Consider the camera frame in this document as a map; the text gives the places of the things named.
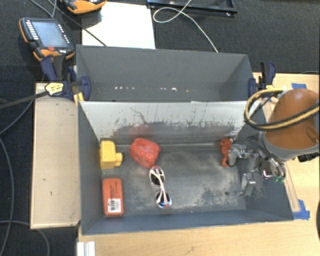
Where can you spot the yellow plastic block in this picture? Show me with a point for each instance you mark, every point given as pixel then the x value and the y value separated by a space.
pixel 108 155

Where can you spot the white sunglasses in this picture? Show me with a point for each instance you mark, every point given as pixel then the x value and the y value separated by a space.
pixel 162 186

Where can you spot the pale wood board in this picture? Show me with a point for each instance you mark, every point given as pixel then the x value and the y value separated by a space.
pixel 55 160

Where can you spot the orange box with barcode label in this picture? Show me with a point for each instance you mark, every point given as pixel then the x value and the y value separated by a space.
pixel 113 195

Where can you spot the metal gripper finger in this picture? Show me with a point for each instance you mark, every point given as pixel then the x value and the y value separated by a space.
pixel 248 182
pixel 236 152

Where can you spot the orange toy figure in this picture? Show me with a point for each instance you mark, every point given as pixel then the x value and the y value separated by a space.
pixel 225 150

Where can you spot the grey metal bin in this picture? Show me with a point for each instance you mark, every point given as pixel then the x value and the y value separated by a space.
pixel 195 180

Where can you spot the black cylinder on white bracket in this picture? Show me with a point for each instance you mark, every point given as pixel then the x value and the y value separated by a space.
pixel 308 157

